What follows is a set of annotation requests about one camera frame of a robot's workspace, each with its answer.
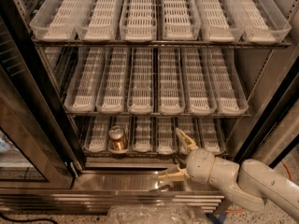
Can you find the glass fridge door left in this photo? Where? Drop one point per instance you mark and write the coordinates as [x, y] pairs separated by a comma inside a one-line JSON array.
[[27, 158]]

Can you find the shelf tray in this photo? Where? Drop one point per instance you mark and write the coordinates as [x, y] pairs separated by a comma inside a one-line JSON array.
[[188, 125], [165, 140], [96, 138], [140, 94], [198, 92], [211, 136], [171, 99], [57, 20], [180, 20], [228, 91], [124, 122], [84, 84], [263, 21], [110, 97], [100, 20], [138, 20], [142, 141], [220, 20]]

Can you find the orange soda can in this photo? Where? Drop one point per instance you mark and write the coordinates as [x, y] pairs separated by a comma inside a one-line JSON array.
[[117, 142]]

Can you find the blue tape piece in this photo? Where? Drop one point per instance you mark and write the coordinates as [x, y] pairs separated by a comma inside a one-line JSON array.
[[220, 219]]

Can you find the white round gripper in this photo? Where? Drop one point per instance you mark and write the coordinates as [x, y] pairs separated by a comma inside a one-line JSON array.
[[200, 166]]

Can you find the fridge door right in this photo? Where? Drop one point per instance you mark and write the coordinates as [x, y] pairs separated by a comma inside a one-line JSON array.
[[276, 131]]

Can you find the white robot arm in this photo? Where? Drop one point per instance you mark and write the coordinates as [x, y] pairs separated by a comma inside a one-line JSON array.
[[249, 184]]

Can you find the stainless steel fridge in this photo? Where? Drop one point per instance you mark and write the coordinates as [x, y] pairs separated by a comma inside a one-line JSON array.
[[101, 180]]

